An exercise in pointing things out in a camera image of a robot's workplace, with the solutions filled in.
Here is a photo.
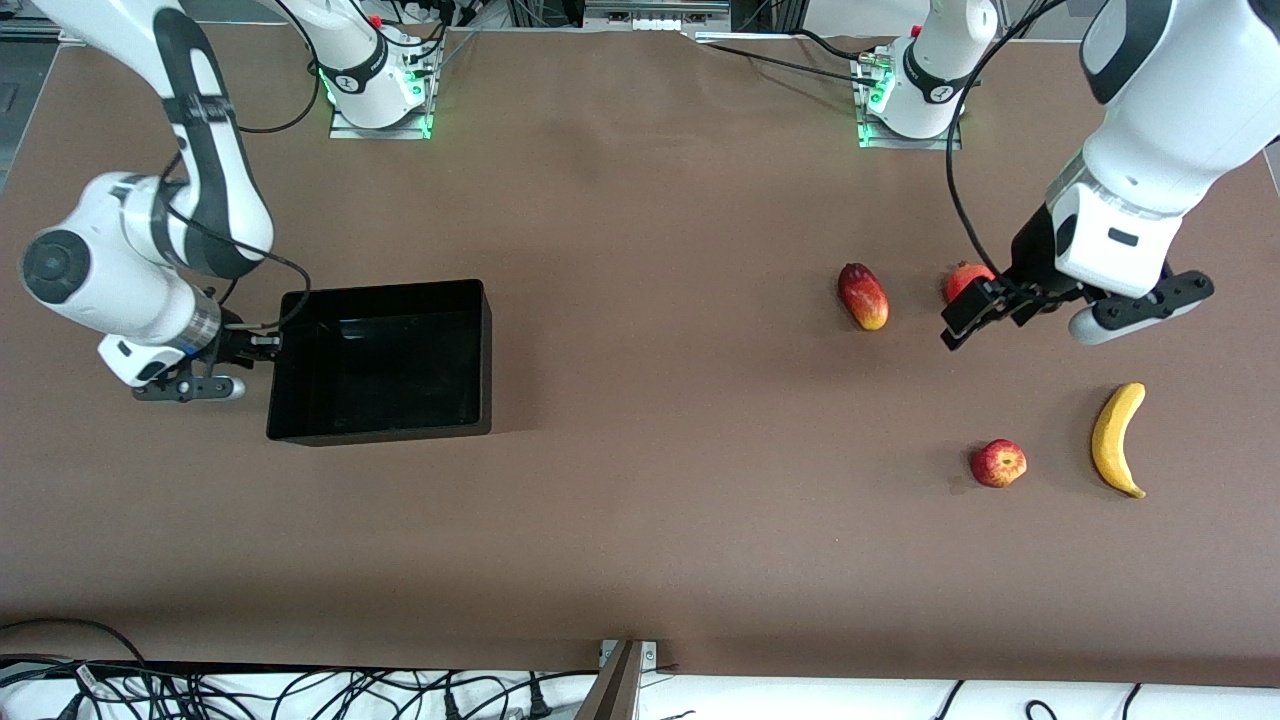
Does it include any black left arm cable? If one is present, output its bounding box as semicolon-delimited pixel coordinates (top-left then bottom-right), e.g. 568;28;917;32
943;0;1063;293

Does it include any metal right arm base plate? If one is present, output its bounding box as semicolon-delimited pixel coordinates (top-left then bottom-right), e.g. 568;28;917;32
328;38;438;141

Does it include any red apple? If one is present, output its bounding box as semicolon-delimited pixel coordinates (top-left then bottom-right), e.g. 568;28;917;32
969;438;1029;489

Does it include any grey arching floor cable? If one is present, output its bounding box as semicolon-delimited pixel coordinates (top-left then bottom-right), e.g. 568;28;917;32
0;617;153;686

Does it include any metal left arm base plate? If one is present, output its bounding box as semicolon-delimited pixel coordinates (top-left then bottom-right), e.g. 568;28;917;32
853;52;964;152

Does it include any white cloth sheet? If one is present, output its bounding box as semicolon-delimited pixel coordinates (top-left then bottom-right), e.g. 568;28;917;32
0;662;1280;720

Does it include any aluminium profile post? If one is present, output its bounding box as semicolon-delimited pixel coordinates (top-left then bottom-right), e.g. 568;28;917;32
573;640;647;720

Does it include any black looping cable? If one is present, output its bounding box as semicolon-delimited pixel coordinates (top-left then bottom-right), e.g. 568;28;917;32
238;55;323;136

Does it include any black rectangular plastic box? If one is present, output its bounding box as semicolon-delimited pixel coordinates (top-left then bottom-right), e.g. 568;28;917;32
265;278;494;447

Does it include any yellow banana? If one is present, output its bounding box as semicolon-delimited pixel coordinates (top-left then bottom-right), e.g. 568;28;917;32
1090;382;1148;499

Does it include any black thin table cable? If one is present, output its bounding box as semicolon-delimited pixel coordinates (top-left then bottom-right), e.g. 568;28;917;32
698;40;867;85
788;27;865;61

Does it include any red pomegranate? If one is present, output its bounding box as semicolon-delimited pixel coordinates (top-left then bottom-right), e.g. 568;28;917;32
944;260;999;305

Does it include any red yellow mango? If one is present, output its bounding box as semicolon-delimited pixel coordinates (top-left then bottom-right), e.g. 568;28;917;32
837;262;891;332

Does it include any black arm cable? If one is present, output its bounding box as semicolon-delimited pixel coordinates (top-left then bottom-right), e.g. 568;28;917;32
158;150;314;333
943;0;1063;293

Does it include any white power strip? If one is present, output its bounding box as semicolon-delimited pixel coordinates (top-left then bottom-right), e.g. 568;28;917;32
583;0;733;34

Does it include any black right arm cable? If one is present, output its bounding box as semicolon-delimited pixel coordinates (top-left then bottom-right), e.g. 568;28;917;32
158;150;314;333

